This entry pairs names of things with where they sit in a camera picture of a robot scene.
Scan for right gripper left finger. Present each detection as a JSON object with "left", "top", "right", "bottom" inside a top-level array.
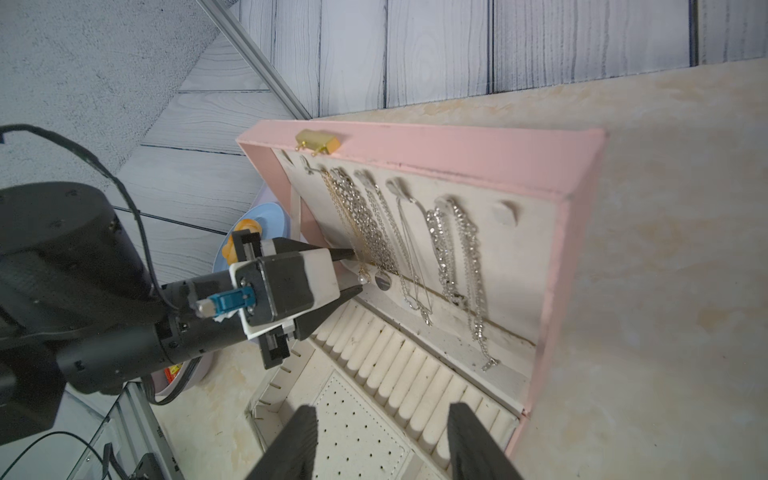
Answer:
[{"left": 246, "top": 405, "right": 318, "bottom": 480}]

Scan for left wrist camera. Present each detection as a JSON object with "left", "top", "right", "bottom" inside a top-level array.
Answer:
[{"left": 189, "top": 248, "right": 359, "bottom": 340}]

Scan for thin silver necklace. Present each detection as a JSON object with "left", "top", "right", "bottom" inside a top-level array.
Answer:
[{"left": 385, "top": 177, "right": 434, "bottom": 326}]

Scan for silver disc pendant necklace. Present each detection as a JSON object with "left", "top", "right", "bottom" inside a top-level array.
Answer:
[{"left": 353, "top": 169, "right": 424, "bottom": 301}]

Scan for aluminium rail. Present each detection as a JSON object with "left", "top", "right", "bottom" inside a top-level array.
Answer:
[{"left": 65, "top": 383, "right": 187, "bottom": 480}]

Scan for chunky silver chain necklace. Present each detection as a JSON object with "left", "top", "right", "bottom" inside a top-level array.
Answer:
[{"left": 326, "top": 166, "right": 402, "bottom": 277}]

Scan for pink jewelry box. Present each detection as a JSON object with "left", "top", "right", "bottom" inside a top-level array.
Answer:
[{"left": 238, "top": 120, "right": 607, "bottom": 479}]

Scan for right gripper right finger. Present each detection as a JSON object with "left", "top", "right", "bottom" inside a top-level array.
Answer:
[{"left": 447, "top": 402, "right": 522, "bottom": 480}]

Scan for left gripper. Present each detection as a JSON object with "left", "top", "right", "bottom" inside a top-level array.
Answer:
[{"left": 230, "top": 237, "right": 363, "bottom": 370}]

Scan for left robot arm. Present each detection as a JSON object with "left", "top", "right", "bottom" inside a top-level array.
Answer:
[{"left": 1, "top": 182, "right": 361, "bottom": 444}]

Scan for yellow bread bun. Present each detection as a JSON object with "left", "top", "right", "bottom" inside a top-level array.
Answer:
[{"left": 221, "top": 219, "right": 262, "bottom": 265}]

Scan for silver jewelry chain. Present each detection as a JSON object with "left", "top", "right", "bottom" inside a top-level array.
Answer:
[{"left": 424, "top": 194, "right": 500, "bottom": 372}]

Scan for blue plate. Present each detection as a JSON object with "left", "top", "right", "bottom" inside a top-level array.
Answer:
[{"left": 212, "top": 202, "right": 290, "bottom": 273}]

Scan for left frame post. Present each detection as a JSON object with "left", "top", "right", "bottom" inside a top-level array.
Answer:
[{"left": 197, "top": 0, "right": 311, "bottom": 120}]

